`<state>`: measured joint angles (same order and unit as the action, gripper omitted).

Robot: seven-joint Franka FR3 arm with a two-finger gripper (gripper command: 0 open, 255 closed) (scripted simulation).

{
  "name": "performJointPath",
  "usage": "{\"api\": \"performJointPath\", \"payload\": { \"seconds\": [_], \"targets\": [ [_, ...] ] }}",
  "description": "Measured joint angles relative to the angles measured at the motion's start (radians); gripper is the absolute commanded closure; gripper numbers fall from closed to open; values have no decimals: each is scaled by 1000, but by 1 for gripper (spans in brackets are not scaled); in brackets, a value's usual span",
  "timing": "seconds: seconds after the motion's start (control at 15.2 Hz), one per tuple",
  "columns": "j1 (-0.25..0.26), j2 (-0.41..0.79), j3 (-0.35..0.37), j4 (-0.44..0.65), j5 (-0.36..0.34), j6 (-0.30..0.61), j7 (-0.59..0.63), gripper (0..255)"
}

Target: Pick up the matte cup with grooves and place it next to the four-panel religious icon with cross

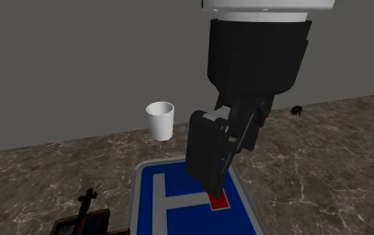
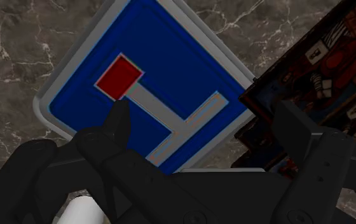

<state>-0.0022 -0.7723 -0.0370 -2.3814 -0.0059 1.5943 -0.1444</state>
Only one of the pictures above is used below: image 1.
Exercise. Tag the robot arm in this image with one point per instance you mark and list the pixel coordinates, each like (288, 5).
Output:
(265, 7)

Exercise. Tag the white cup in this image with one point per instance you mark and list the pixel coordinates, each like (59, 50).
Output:
(161, 122)

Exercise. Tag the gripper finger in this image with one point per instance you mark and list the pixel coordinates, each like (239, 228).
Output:
(206, 149)
(249, 123)

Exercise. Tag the blue tray with grey rim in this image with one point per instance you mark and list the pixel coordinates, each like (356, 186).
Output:
(180, 216)

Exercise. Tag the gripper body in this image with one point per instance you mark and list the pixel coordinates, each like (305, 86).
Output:
(255, 55)

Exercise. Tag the small black figure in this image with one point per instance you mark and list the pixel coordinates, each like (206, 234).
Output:
(296, 111)

